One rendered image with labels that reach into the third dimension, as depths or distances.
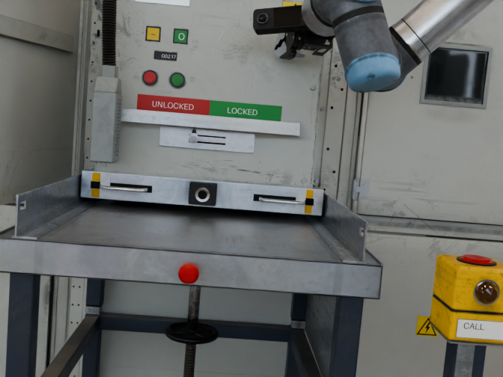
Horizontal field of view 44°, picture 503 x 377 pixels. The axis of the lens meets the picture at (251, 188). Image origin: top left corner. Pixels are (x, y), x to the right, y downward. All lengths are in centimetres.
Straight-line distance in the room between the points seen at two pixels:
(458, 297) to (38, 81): 110
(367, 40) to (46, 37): 80
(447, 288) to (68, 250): 57
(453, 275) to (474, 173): 96
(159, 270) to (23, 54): 70
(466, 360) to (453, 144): 95
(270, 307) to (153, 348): 34
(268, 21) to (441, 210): 77
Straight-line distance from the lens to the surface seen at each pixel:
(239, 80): 140
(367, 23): 107
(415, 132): 171
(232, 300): 172
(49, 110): 161
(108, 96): 131
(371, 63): 106
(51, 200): 122
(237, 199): 139
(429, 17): 120
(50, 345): 183
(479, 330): 85
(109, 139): 131
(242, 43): 141
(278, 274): 101
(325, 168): 168
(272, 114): 140
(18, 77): 151
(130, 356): 179
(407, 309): 178
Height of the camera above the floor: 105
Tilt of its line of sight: 6 degrees down
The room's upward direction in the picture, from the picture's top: 5 degrees clockwise
